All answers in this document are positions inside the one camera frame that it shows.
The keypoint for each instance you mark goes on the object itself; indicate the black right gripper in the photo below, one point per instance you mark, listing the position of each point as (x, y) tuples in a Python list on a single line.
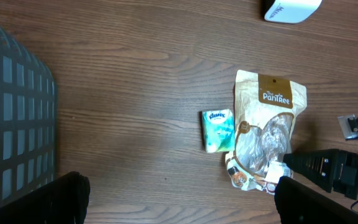
[(320, 168)]

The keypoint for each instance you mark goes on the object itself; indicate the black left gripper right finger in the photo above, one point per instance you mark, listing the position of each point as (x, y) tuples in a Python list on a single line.
[(297, 203)]

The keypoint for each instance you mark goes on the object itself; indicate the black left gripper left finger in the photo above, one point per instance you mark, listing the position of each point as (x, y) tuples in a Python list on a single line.
[(64, 200)]

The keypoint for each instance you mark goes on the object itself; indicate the brown beige snack pouch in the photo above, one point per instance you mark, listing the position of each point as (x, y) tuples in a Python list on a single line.
[(265, 112)]

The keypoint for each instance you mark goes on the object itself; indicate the small teal tissue pack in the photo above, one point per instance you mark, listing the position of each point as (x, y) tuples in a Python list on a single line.
[(218, 130)]

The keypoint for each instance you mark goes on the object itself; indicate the grey plastic mesh basket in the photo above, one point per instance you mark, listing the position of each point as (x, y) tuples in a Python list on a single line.
[(28, 112)]

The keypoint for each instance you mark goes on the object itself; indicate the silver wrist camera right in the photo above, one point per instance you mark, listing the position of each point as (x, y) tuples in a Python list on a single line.
[(348, 126)]

